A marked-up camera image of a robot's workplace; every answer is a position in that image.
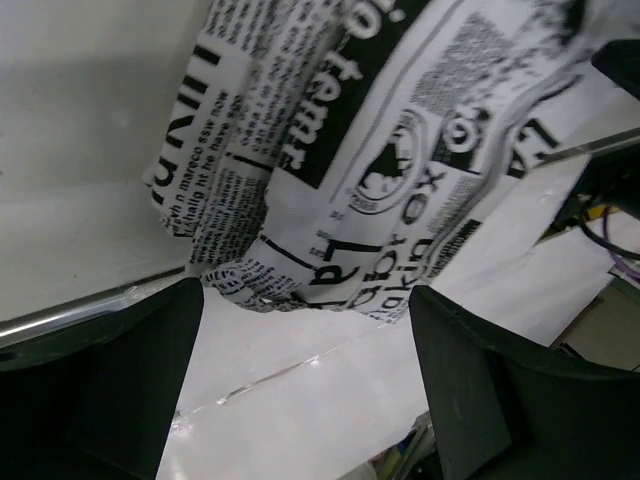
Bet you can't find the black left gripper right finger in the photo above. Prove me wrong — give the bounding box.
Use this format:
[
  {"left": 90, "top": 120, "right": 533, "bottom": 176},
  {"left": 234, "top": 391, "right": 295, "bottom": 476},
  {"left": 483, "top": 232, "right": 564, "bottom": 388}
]
[{"left": 409, "top": 286, "right": 639, "bottom": 479}]

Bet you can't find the newspaper print garment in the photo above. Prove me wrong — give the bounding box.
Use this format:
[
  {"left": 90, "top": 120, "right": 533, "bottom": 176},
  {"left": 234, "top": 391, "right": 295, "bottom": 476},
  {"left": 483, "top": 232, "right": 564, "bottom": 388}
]
[{"left": 144, "top": 1, "right": 613, "bottom": 322}]

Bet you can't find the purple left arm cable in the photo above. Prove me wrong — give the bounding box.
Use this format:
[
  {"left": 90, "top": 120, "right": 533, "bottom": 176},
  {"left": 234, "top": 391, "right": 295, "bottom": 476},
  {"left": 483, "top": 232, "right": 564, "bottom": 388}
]
[{"left": 599, "top": 204, "right": 640, "bottom": 281}]

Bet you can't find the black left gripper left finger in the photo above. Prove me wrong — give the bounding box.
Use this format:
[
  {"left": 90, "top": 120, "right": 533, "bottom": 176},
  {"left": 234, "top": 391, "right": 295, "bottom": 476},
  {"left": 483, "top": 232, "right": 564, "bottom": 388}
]
[{"left": 1, "top": 278, "right": 204, "bottom": 479}]

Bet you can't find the aluminium frame rail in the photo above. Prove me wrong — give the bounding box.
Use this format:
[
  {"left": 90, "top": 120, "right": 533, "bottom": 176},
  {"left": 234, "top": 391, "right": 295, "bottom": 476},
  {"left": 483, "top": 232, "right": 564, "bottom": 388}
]
[{"left": 1, "top": 267, "right": 185, "bottom": 348}]

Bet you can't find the white foil tape sheet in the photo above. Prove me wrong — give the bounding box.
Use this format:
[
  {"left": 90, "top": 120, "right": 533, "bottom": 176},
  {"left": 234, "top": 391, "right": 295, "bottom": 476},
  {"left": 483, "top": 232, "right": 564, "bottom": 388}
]
[{"left": 158, "top": 149, "right": 612, "bottom": 479}]

